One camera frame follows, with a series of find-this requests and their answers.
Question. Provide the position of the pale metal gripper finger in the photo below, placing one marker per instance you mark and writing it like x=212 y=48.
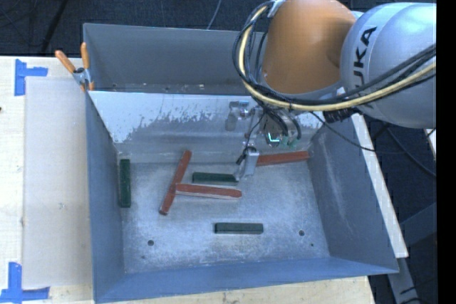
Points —
x=249 y=163
x=235 y=115

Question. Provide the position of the red-brown flat block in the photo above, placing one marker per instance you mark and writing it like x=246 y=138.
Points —
x=283 y=158
x=176 y=181
x=210 y=191

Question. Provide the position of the dark green flat block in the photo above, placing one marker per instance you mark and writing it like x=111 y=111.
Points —
x=213 y=177
x=125 y=185
x=238 y=228

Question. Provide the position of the grey metal bin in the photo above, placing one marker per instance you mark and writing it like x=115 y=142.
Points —
x=221 y=245

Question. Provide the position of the black cylinder on white bracket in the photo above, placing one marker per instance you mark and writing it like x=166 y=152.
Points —
x=340 y=115

